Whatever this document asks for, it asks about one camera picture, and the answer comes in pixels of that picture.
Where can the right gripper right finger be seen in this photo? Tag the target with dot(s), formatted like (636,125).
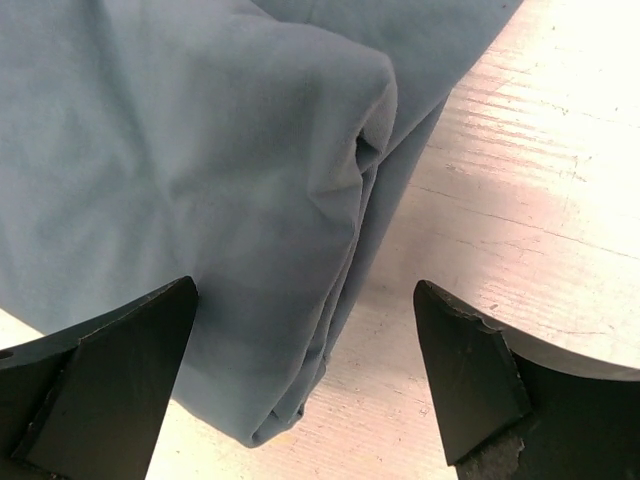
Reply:
(510,405)

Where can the blue t shirt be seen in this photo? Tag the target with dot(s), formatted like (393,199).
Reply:
(259,147)

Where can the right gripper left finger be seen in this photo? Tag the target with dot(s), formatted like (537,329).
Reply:
(88,401)

